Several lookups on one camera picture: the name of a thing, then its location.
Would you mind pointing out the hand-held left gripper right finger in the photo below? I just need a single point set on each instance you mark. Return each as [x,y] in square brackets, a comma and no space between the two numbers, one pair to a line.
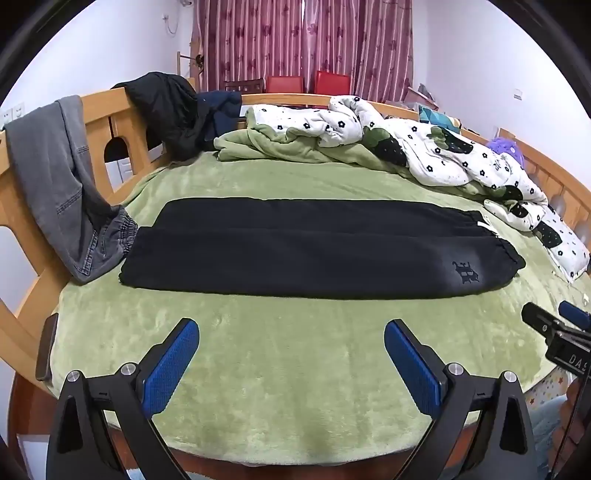
[413,364]

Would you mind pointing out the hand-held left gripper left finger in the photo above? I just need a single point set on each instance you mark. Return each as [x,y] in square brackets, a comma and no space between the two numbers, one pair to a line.
[168,364]

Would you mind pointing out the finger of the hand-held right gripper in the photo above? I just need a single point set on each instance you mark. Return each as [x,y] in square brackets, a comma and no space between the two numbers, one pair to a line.
[538,317]
[575,316]

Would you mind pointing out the black pants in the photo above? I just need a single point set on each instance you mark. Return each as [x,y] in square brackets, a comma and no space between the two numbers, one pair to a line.
[300,258]

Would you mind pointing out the star-printed sheet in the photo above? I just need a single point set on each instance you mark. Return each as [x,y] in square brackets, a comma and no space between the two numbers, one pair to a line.
[547,390]

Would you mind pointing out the green fleece bed blanket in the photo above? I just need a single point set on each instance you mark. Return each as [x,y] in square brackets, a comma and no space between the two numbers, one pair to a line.
[286,378]

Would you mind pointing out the dark flat object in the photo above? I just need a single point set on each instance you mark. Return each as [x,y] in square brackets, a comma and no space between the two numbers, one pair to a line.
[47,346]

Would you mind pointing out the purple fluffy item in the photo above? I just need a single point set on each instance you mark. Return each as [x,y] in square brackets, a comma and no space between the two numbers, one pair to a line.
[507,148]

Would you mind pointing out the white floral quilt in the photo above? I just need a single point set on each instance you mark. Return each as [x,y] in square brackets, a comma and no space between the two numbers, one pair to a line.
[429,152]

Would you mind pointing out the teal patterned pillow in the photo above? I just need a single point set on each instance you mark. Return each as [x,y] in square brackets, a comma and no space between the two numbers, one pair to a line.
[438,119]

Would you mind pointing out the crumpled green fleece blanket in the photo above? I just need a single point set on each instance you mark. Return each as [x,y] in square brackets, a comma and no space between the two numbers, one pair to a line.
[268,147]

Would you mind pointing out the grey jeans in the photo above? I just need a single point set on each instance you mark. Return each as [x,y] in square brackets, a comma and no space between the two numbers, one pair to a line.
[51,157]

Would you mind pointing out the black jacket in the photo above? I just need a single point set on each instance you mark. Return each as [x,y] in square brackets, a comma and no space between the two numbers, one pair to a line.
[166,110]

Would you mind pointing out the navy blue garment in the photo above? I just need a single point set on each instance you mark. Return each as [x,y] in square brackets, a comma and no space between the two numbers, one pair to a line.
[221,110]

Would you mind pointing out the dark wooden chair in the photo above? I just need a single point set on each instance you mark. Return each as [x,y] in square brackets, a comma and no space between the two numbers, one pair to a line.
[244,86]

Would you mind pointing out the red chair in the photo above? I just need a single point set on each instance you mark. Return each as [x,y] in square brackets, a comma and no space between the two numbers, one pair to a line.
[332,83]
[284,85]

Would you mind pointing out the wooden coat rack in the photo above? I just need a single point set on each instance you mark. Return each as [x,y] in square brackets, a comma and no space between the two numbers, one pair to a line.
[190,60]

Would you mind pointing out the maroon flower-print curtain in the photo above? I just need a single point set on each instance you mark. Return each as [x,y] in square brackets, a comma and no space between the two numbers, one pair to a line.
[277,41]

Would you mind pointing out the wooden bed frame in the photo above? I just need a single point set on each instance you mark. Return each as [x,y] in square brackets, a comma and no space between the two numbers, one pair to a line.
[134,120]

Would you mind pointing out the white wall socket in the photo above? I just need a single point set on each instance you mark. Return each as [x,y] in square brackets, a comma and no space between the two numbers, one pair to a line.
[13,116]

